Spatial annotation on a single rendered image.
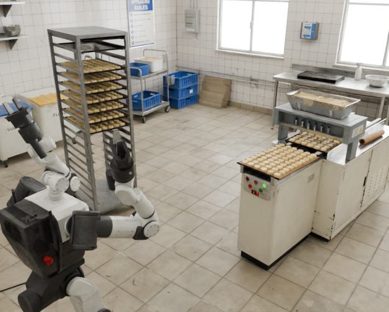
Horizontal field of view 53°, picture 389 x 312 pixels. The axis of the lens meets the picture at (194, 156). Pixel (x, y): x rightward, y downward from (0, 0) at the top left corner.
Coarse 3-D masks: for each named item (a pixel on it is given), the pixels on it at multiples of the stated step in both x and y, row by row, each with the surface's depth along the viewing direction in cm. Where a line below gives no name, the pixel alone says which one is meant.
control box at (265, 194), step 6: (246, 174) 305; (246, 180) 305; (252, 180) 301; (258, 180) 297; (264, 180) 296; (246, 186) 307; (252, 186) 302; (258, 186) 298; (270, 186) 292; (258, 192) 300; (264, 192) 296; (270, 192) 295; (264, 198) 297
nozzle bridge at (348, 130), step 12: (276, 108) 352; (288, 108) 351; (276, 120) 356; (288, 120) 357; (300, 120) 348; (312, 120) 339; (324, 120) 322; (336, 120) 321; (348, 120) 321; (360, 120) 321; (312, 132) 337; (324, 132) 332; (336, 132) 327; (348, 132) 310; (360, 132) 326; (348, 144) 324; (348, 156) 327
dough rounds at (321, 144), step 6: (294, 138) 355; (300, 138) 358; (306, 138) 354; (312, 138) 354; (318, 138) 358; (324, 138) 355; (306, 144) 343; (312, 144) 341; (318, 144) 341; (324, 144) 342; (330, 144) 341; (336, 144) 346; (324, 150) 331
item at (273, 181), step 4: (376, 120) 410; (380, 120) 415; (368, 124) 397; (372, 124) 401; (368, 128) 395; (316, 152) 330; (320, 152) 330; (324, 156) 337; (316, 160) 328; (308, 164) 319; (296, 172) 308; (288, 176) 300; (272, 180) 287; (276, 180) 288; (280, 180) 292; (272, 184) 288
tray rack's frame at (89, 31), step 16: (48, 32) 357; (64, 32) 331; (80, 32) 332; (96, 32) 333; (112, 32) 333; (64, 128) 396; (64, 144) 402; (80, 192) 418; (96, 192) 418; (112, 192) 418; (112, 208) 391
